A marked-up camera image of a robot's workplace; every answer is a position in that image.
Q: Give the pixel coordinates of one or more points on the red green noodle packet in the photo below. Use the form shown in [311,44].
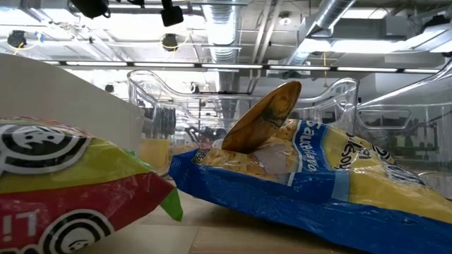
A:
[70,183]

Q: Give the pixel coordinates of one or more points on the black ceiling device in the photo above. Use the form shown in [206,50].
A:
[16,38]
[170,41]

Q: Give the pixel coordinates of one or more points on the wide clear plastic bin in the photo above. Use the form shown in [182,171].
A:
[139,81]

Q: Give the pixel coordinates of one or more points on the long ceiling light strip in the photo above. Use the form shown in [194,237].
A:
[229,66]

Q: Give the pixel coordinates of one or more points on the white plastic tray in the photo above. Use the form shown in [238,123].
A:
[53,95]

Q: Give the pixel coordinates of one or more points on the white smoke detector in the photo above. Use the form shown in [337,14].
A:
[284,20]

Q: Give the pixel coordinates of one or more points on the blue yellow noodle packet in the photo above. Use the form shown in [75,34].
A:
[282,197]

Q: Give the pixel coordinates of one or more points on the narrow clear plastic bin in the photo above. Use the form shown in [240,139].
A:
[406,106]

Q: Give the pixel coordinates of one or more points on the silver corrugated ventilation duct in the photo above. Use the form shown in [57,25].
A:
[222,31]

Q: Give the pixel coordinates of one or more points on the silver spiral ventilation duct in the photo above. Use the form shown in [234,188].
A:
[330,14]

